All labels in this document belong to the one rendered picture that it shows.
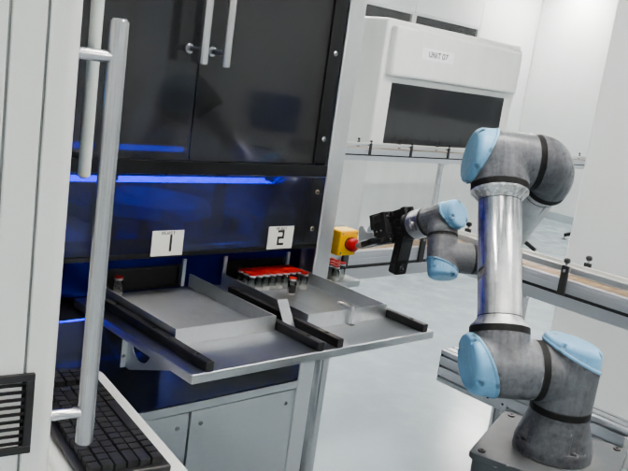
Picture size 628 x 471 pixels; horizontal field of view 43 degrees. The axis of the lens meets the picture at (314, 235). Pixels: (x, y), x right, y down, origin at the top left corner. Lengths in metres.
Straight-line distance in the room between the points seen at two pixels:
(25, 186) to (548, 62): 10.23
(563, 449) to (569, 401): 0.09
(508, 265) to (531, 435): 0.32
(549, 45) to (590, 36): 0.56
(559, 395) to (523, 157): 0.46
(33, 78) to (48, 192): 0.14
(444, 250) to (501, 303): 0.43
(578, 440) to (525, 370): 0.18
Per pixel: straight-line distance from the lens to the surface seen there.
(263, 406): 2.23
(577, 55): 10.87
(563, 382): 1.57
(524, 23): 10.97
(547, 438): 1.61
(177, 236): 1.88
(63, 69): 1.06
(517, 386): 1.54
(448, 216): 1.96
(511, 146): 1.64
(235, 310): 1.88
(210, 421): 2.13
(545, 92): 11.03
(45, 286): 1.11
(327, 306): 2.01
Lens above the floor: 1.45
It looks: 11 degrees down
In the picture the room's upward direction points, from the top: 8 degrees clockwise
